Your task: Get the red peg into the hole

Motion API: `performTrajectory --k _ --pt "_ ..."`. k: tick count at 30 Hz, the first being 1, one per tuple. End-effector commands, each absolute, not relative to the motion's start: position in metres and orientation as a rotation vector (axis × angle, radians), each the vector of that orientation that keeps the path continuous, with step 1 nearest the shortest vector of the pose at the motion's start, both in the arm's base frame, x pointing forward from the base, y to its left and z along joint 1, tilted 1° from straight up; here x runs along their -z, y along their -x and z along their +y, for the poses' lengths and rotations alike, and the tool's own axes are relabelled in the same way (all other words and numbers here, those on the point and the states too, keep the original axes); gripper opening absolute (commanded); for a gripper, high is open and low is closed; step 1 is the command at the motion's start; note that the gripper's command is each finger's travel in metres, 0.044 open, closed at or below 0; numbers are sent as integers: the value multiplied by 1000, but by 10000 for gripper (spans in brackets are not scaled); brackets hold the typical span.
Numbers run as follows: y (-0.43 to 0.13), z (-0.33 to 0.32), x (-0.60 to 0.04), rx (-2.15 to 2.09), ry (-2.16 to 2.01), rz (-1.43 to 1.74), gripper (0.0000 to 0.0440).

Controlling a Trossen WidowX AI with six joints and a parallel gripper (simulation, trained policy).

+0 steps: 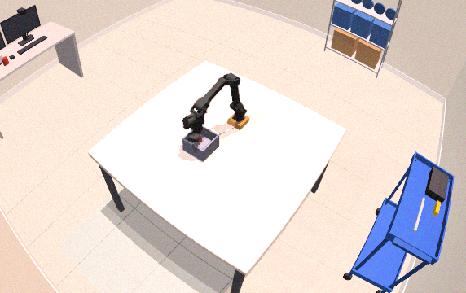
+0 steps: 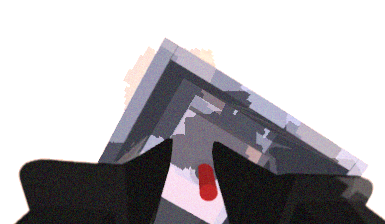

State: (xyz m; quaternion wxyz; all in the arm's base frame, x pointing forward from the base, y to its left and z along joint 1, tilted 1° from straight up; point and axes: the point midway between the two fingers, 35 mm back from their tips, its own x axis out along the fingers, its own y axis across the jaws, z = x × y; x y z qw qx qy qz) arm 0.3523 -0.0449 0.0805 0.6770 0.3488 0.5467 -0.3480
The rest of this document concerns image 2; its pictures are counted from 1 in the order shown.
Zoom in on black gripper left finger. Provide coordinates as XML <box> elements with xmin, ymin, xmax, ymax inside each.
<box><xmin>18</xmin><ymin>138</ymin><xmax>173</xmax><ymax>224</ymax></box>

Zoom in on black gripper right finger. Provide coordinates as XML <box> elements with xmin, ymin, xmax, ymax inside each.
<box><xmin>212</xmin><ymin>142</ymin><xmax>374</xmax><ymax>224</ymax></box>

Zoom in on red peg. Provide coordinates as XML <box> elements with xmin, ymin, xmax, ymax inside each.
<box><xmin>198</xmin><ymin>164</ymin><xmax>218</xmax><ymax>202</ymax></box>

